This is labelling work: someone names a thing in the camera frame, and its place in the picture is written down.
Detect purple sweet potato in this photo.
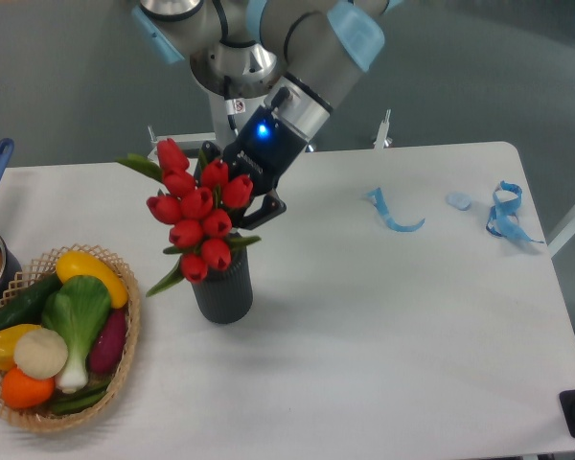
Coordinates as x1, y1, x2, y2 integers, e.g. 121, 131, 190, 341
88, 309, 127, 375

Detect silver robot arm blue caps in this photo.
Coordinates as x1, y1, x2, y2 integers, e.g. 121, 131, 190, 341
132, 1, 392, 230

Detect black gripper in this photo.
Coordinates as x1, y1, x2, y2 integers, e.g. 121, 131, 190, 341
193, 106, 307, 230

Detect beige round bun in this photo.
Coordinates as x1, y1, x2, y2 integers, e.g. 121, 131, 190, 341
13, 328, 68, 380

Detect dark green cucumber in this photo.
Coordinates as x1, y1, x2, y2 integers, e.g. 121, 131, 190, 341
0, 273, 62, 331

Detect green bok choy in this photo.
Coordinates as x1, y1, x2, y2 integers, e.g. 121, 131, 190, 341
41, 275, 111, 394

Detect light blue bottle cap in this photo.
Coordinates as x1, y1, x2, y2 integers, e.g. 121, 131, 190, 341
446, 192, 472, 211

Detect yellow bell pepper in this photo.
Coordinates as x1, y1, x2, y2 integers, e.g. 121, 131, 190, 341
0, 324, 41, 372

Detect orange fruit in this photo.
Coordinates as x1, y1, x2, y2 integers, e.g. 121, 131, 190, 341
1, 367, 55, 409

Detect dark grey ribbed vase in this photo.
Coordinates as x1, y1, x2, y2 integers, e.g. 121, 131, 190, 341
193, 231, 253, 324

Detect yellow squash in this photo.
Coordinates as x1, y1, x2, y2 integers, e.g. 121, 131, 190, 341
56, 250, 128, 309

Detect white metal base frame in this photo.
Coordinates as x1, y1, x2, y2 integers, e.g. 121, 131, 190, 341
148, 108, 393, 163

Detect red tulip bouquet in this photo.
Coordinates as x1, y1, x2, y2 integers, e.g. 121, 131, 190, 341
117, 138, 261, 297

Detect tangled blue ribbon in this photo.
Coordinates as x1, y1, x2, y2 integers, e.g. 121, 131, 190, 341
485, 180, 543, 244

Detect woven wicker basket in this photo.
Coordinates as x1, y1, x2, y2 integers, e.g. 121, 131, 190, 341
0, 244, 141, 433

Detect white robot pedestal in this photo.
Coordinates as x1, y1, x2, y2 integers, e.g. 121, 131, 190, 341
207, 92, 265, 149

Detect blue ribbon strip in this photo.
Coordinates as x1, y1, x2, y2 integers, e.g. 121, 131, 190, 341
363, 187, 426, 233

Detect green bean pods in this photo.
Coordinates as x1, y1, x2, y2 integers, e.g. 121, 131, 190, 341
48, 379, 110, 416

